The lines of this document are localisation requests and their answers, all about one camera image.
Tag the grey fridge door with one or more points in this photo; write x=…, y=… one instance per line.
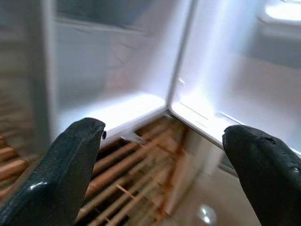
x=235, y=70

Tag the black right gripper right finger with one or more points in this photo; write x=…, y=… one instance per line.
x=270, y=179

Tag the orange-brown wooden rack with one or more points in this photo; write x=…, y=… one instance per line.
x=131, y=179

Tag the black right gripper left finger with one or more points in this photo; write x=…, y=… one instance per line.
x=58, y=179

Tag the grey stainless steel fridge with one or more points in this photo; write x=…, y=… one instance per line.
x=94, y=82

